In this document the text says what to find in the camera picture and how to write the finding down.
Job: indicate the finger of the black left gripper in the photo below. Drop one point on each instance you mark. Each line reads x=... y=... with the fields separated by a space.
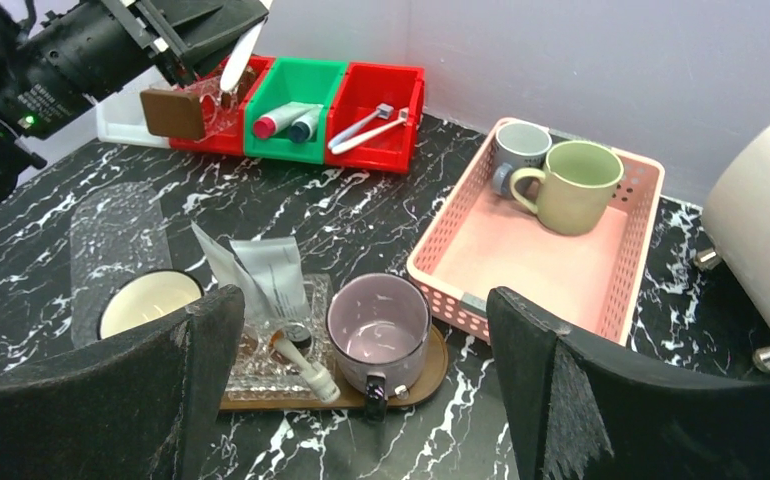
x=199 y=34

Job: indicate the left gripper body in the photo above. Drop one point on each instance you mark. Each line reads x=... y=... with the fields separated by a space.
x=156 y=37

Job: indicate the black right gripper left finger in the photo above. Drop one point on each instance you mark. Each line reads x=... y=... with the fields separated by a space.
x=138 y=405

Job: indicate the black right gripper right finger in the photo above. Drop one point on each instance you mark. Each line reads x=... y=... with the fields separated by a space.
x=582 y=407

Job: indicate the white toothbrush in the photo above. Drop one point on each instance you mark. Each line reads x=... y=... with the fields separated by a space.
x=362 y=137
x=358 y=126
x=239 y=58

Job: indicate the white ribbed mug black rim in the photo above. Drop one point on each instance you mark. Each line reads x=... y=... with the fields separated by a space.
x=146 y=298

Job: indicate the clear textured square holder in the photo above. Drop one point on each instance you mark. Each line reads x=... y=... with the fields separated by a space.
x=261 y=373

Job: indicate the orange cap toothpaste tube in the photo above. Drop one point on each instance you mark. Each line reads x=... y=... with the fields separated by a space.
x=228 y=271

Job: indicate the beige toothbrush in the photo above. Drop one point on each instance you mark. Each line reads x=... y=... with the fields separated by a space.
x=314 y=374

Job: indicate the black cap toothpaste tube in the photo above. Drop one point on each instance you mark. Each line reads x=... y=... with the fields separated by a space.
x=274 y=266

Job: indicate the purple mug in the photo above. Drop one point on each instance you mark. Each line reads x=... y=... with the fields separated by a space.
x=380 y=326

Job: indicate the green mug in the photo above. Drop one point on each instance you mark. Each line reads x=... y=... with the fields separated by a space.
x=571 y=191

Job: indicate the grey mug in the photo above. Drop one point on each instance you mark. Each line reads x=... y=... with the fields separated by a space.
x=517 y=144

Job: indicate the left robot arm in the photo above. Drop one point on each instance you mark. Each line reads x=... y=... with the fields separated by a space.
x=54 y=71

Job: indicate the pink cap toothpaste tube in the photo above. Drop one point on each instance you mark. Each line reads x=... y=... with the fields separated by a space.
x=279 y=118

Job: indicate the left red plastic bin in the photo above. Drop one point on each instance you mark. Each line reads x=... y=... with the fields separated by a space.
x=230 y=142

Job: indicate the red plastic bin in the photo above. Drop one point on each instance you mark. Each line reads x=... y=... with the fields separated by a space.
x=382 y=97
x=230 y=142

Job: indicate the brown wooden holder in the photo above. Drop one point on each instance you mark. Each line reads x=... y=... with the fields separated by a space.
x=173 y=114

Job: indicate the green plastic bin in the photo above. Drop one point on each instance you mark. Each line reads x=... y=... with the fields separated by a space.
x=293 y=80

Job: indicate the white plastic bin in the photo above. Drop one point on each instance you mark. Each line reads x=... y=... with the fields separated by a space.
x=120 y=119

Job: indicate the pink perforated basket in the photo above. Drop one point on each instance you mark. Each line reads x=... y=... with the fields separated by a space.
x=479 y=241

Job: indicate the right red plastic bin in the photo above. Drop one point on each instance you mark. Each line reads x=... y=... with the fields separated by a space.
x=382 y=97

